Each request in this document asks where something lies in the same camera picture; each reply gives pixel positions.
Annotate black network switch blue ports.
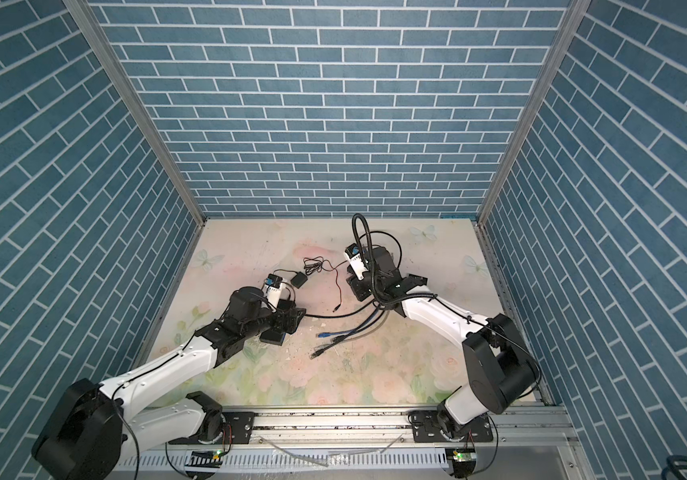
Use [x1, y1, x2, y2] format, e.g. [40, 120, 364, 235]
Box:
[259, 328, 287, 346]

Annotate black ethernet cable gold plug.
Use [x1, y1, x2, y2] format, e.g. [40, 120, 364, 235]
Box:
[304, 230, 403, 320]

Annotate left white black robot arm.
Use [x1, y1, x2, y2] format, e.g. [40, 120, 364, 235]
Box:
[31, 286, 306, 479]

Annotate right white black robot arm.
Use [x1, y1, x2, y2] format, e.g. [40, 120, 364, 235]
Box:
[345, 243, 541, 440]

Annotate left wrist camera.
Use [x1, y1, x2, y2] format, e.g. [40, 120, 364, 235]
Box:
[264, 274, 284, 307]

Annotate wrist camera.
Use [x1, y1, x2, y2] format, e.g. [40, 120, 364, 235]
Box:
[264, 274, 284, 307]
[345, 243, 367, 278]

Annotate blue ethernet cable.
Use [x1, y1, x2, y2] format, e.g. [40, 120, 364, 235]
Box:
[316, 305, 387, 340]

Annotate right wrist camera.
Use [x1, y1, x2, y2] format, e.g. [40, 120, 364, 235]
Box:
[345, 243, 367, 278]

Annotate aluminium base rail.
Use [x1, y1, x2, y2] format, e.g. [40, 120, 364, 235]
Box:
[75, 401, 593, 479]

